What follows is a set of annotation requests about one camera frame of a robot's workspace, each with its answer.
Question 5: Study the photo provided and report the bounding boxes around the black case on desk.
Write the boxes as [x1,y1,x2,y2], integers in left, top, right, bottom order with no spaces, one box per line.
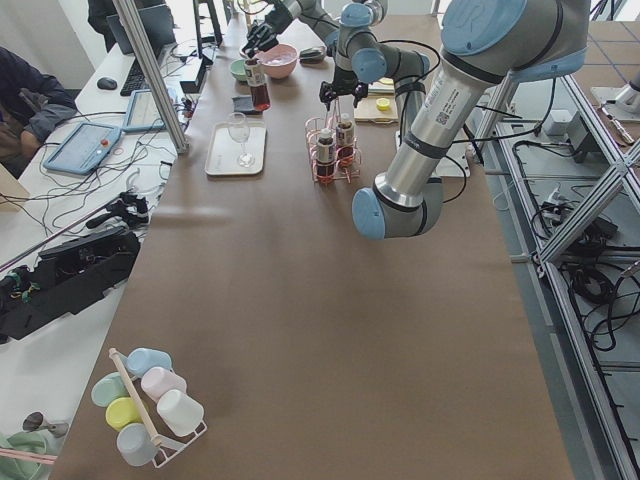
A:
[1,226,140,342]

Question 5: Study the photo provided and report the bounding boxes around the white cup rack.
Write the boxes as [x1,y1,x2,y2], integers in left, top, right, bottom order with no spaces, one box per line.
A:
[108,348,208,469]

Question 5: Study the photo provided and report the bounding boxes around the black keyboard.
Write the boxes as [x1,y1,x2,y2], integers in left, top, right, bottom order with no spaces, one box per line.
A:
[120,60,146,97]

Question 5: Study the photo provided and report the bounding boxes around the cream rectangular tray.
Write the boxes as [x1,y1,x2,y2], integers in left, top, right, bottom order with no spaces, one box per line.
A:
[204,120,267,177]

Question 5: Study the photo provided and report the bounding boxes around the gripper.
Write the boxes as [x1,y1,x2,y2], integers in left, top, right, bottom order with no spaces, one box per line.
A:
[242,22,278,54]
[319,67,369,111]

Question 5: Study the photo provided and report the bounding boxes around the wooden cutting board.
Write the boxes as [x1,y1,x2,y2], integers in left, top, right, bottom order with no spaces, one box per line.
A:
[354,78,399,123]

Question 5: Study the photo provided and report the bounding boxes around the grey blue cup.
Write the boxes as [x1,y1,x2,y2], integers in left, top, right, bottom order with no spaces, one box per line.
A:
[116,423,158,467]

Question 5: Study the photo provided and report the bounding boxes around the white cup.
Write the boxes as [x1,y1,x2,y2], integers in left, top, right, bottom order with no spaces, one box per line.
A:
[156,389,204,437]

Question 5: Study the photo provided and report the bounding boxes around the blue teach pendant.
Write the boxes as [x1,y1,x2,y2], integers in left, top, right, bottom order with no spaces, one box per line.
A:
[122,89,165,133]
[43,122,122,175]

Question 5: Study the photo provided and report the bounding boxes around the copper wire bottle basket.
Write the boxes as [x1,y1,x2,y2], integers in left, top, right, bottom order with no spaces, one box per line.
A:
[305,100,362,185]

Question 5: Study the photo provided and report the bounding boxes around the upright wine glass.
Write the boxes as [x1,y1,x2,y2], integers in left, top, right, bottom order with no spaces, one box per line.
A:
[227,112,255,168]

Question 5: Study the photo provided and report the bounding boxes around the person at desk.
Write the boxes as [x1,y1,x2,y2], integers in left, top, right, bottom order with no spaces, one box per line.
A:
[0,48,77,178]

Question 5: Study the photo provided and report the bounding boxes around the pink bowl of ice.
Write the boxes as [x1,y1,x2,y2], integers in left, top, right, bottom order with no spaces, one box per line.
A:
[256,43,298,80]

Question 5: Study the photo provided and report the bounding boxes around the mint green bowl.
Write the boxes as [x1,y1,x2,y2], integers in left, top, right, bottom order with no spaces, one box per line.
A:
[230,59,247,83]

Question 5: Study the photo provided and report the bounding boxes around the tea bottle in basket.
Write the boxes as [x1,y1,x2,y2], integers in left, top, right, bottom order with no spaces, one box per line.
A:
[336,113,354,167]
[316,128,335,184]

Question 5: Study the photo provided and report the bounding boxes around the half lemon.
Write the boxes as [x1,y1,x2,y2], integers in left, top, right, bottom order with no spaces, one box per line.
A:
[376,98,391,111]

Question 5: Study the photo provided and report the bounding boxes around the pastel yellow cup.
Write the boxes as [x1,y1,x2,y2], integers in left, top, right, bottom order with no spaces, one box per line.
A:
[105,396,142,432]

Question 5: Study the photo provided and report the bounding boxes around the computer mouse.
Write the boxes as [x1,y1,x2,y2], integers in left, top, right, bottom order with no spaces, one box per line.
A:
[96,77,118,91]

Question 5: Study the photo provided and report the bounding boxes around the grey folded cloth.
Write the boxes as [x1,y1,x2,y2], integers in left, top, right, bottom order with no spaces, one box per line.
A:
[232,96,261,115]

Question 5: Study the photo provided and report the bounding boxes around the pastel pink cup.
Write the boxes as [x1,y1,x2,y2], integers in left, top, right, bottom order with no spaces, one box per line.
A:
[140,366,187,402]

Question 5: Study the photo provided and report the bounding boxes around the blue teach pendant near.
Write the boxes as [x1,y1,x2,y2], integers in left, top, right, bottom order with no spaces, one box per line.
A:
[43,122,122,175]

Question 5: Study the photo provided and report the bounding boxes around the pastel blue cup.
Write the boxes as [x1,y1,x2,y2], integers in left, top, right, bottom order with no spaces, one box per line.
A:
[125,347,173,378]

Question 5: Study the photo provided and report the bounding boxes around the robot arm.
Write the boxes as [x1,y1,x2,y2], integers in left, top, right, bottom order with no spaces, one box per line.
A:
[352,1,590,240]
[241,0,339,58]

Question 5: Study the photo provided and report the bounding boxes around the tea bottle carried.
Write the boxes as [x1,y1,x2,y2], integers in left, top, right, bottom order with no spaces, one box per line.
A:
[244,58,271,112]

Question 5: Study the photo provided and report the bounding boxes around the aluminium frame post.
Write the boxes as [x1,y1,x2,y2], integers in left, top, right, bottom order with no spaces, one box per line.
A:
[113,0,189,155]

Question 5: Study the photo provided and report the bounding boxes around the pastel green cup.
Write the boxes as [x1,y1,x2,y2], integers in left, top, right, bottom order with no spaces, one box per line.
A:
[91,372,129,408]

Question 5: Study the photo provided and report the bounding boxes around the blue teach pendant far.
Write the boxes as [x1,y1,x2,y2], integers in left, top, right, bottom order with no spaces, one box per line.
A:
[122,89,165,133]

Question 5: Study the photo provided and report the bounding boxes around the steel ice scoop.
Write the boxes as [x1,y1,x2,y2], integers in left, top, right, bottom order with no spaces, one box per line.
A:
[299,46,326,65]

